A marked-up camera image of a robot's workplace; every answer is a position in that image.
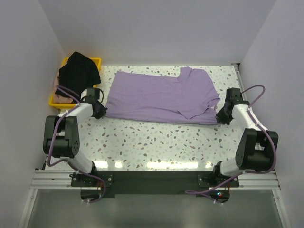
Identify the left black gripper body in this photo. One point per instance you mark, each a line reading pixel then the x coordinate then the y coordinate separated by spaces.
pixel 101 110

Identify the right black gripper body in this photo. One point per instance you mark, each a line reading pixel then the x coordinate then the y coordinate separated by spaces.
pixel 223 117

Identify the purple t shirt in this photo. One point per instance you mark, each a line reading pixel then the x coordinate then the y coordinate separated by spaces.
pixel 189 98

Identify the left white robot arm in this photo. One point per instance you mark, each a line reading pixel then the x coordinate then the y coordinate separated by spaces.
pixel 61 141

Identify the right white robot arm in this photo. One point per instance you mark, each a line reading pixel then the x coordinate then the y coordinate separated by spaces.
pixel 256 152

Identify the black t shirt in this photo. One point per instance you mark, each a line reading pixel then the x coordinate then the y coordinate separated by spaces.
pixel 79 73

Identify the pink t shirt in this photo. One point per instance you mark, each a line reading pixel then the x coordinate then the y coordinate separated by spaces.
pixel 63 99

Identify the yellow plastic bin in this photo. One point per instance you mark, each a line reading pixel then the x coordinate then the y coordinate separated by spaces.
pixel 52 100

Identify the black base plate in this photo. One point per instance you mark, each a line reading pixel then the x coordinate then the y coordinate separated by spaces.
pixel 148 182

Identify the aluminium frame rail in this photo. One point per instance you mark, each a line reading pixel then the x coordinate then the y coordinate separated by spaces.
pixel 59 179

